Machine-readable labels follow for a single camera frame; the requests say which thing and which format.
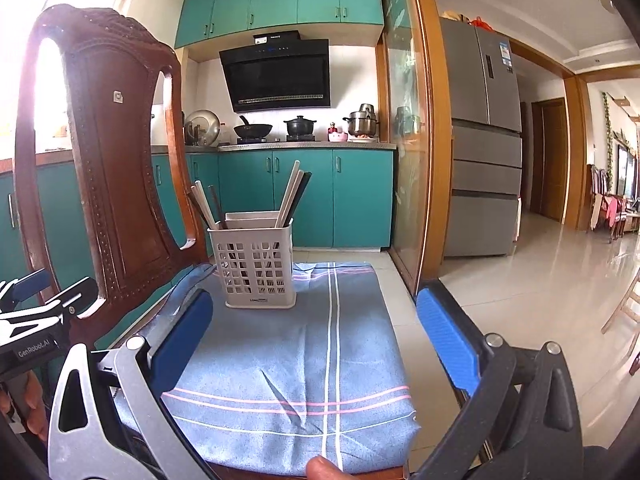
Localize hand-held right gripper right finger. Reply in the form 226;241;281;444
410;280;591;480

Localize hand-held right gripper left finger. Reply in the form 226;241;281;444
47;289;216;480

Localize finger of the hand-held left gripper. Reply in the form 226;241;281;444
0;268;51;311
0;276;100;346

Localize white plastic utensil basket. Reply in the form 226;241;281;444
207;211;297;310

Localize dark brown chopstick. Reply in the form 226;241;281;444
208;186;227;230

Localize white chopstick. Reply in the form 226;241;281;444
280;169;306;228
194;180;223;231

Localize beige wooden chopstick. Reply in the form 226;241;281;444
274;161;301;228

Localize person's left hand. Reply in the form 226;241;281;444
0;372;51;441

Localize person's right hand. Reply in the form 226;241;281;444
305;456;346;480

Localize blue striped cloth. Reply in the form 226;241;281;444
112;260;420;476

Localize carved brown wooden chair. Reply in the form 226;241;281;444
12;5;221;351

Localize grey refrigerator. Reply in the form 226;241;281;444
439;16;523;258

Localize light wooden stool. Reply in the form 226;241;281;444
600;265;640;376

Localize wooden framed glass sliding door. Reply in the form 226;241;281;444
376;0;448;296

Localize teal lower kitchen cabinets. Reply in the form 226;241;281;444
0;149;396;291

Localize teal kitchen cabinets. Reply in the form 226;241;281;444
174;0;386;51
0;149;396;291

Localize brown wooden door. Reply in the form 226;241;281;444
530;97;571;221

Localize dining chair with pink cloth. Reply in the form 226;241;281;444
590;165;640;243

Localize glass pot lid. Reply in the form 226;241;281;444
184;109;221;147

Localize black gas stove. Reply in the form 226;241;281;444
235;135;318;143

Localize black wok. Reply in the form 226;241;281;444
233;115;274;139

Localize stainless steel stock pot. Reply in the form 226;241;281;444
342;103;381;137

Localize black lidded pot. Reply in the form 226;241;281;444
283;115;317;137

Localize green leaf garland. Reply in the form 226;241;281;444
601;92;616;186

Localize black range hood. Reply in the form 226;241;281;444
218;31;332;114

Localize teal upper kitchen cabinets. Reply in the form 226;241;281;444
174;0;386;51

